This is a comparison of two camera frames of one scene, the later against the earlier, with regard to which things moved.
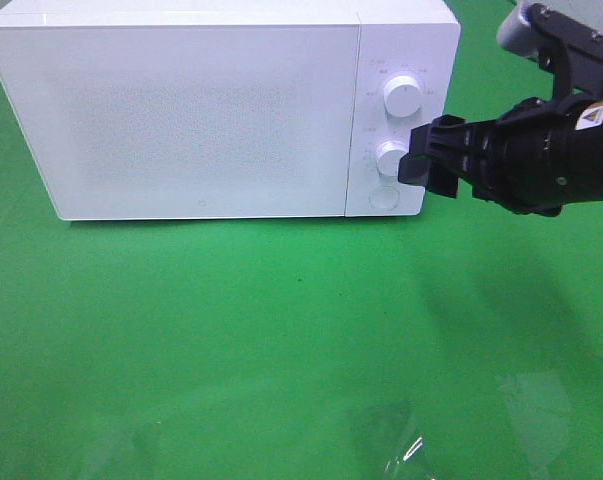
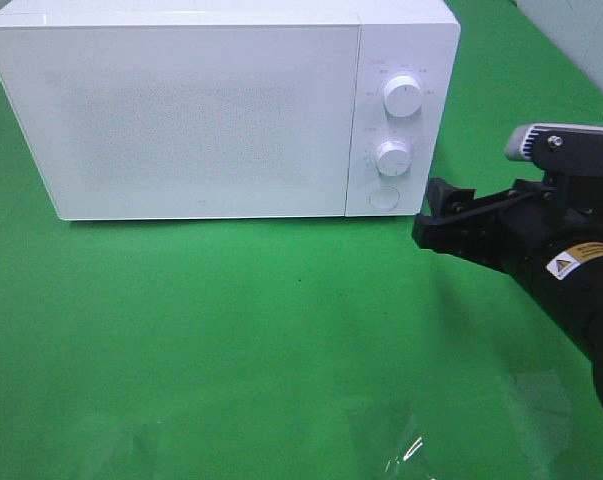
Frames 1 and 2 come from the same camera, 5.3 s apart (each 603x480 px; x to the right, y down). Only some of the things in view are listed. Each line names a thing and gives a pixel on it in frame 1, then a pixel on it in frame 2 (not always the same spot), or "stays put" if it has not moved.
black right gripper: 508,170 to 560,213
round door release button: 384,198 stays put
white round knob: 389,157 stays put
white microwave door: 159,122 stays put
